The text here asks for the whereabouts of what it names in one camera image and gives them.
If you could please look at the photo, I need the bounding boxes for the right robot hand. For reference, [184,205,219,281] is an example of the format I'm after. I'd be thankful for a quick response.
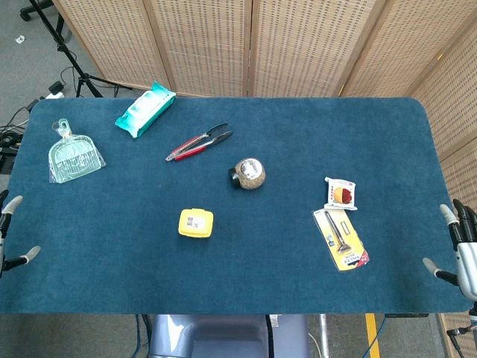
[423,199,477,301]

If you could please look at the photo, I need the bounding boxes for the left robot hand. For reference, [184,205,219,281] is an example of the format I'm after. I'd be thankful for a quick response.
[0,189,42,277]

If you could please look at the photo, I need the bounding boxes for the yellow plastic box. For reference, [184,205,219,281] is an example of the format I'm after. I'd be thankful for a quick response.
[177,208,215,238]

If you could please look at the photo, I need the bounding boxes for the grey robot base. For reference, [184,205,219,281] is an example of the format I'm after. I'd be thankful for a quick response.
[148,313,311,358]

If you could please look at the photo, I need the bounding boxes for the green dustpan in plastic bag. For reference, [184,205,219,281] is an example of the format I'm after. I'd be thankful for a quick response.
[48,118,107,184]

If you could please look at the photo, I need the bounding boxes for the yellow packaged utility knife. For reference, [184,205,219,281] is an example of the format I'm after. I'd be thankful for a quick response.
[312,208,370,273]

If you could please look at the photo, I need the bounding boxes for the white power strip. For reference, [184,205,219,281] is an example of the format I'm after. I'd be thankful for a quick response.
[43,81,66,100]

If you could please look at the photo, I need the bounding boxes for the white snack packet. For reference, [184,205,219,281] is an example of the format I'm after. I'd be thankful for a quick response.
[323,176,358,212]

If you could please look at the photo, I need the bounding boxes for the black tripod stand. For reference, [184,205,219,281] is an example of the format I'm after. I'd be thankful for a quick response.
[28,0,133,98]

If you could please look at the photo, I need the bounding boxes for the metal table leg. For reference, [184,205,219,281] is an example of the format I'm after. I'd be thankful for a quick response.
[318,313,331,358]

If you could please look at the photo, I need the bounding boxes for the teal wet wipes pack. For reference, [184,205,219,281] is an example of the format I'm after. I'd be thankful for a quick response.
[114,81,177,139]

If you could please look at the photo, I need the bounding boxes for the black office chair base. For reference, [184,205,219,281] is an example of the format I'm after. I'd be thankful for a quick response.
[19,0,74,43]

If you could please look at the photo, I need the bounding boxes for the blue table mat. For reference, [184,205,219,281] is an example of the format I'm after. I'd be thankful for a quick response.
[0,97,471,315]

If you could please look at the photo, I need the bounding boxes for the round glass jar black lid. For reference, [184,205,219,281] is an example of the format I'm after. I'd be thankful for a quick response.
[227,157,267,190]

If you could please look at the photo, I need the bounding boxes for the black device with cables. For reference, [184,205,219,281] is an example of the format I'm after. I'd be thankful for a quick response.
[0,126,23,175]

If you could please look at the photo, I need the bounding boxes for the red handled kitchen tongs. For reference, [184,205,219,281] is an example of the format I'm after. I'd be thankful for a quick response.
[165,122,234,163]

